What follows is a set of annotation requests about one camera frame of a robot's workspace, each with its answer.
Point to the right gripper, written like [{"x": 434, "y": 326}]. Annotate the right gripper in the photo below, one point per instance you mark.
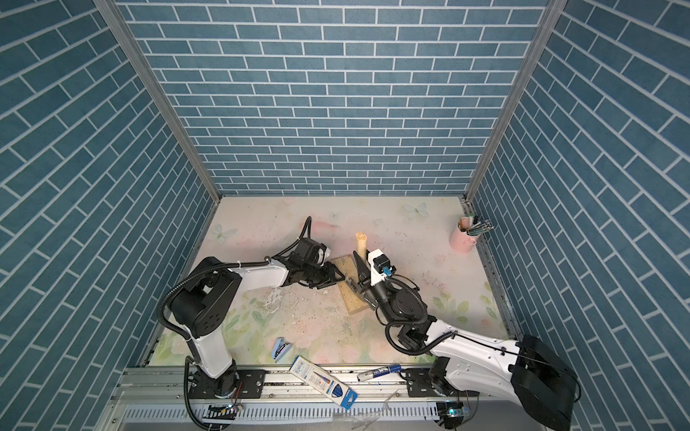
[{"x": 365, "y": 272}]

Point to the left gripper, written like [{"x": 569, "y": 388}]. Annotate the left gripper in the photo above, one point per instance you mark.
[{"x": 329, "y": 277}]

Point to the wooden plank with nails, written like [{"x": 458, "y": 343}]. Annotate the wooden plank with nails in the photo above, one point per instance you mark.
[{"x": 353, "y": 303}]

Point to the wooden claw hammer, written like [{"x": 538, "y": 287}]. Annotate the wooden claw hammer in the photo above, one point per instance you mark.
[{"x": 360, "y": 282}]

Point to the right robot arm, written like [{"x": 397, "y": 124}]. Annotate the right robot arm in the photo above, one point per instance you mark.
[{"x": 525, "y": 371}]

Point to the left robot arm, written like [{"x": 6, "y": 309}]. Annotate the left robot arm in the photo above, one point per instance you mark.
[{"x": 196, "y": 307}]

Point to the blue stapler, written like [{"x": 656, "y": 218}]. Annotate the blue stapler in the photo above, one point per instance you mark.
[{"x": 280, "y": 348}]

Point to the blue white marker pen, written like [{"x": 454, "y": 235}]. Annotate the blue white marker pen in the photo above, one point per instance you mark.
[{"x": 378, "y": 372}]

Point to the pink cup with tools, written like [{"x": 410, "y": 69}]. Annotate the pink cup with tools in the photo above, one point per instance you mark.
[{"x": 468, "y": 231}]

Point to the white blue toothpaste box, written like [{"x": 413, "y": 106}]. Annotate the white blue toothpaste box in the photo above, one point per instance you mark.
[{"x": 322, "y": 381}]

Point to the clear plastic wrapper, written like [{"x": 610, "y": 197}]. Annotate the clear plastic wrapper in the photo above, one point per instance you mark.
[{"x": 363, "y": 417}]

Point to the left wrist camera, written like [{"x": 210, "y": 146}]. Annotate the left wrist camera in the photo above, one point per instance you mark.
[{"x": 323, "y": 253}]

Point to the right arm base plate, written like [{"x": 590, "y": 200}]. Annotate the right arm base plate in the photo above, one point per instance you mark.
[{"x": 421, "y": 382}]

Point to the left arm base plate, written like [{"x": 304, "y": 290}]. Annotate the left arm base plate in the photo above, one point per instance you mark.
[{"x": 240, "y": 384}]

